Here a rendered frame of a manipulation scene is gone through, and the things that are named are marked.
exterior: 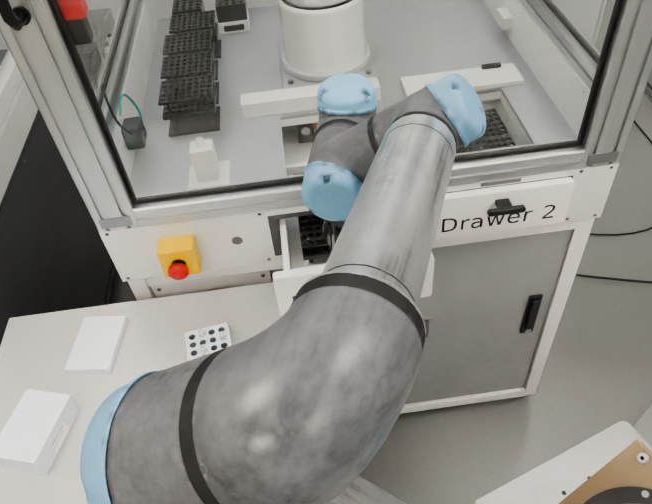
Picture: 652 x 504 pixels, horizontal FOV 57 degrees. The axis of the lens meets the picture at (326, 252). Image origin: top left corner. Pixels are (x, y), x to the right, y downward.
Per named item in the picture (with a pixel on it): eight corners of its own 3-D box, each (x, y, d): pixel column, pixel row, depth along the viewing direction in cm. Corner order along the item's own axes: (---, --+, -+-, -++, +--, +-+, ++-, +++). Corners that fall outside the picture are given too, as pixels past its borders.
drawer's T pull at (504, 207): (525, 212, 116) (527, 207, 115) (487, 217, 116) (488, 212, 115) (519, 200, 119) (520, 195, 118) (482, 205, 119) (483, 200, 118)
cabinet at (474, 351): (539, 406, 185) (607, 217, 127) (208, 453, 183) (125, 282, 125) (457, 204, 251) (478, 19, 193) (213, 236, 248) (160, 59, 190)
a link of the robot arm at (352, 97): (308, 105, 72) (319, 67, 78) (316, 174, 80) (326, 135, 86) (373, 106, 71) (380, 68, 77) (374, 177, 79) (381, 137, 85)
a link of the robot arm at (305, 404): (310, 415, 27) (450, 40, 63) (159, 450, 33) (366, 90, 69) (442, 556, 31) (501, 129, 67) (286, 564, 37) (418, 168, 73)
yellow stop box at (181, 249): (201, 276, 119) (192, 251, 114) (165, 281, 119) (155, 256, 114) (202, 258, 123) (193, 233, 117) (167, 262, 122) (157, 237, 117)
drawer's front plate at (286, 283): (431, 296, 114) (434, 257, 106) (280, 317, 113) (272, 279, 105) (429, 289, 115) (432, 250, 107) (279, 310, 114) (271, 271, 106)
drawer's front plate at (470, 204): (564, 222, 125) (576, 181, 117) (427, 241, 124) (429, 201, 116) (561, 216, 126) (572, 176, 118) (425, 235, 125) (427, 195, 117)
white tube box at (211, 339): (240, 385, 110) (236, 374, 108) (195, 397, 109) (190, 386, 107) (231, 333, 119) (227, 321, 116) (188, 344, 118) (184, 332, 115)
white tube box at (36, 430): (46, 476, 101) (33, 463, 97) (1, 468, 103) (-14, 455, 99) (81, 409, 109) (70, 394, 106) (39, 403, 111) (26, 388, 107)
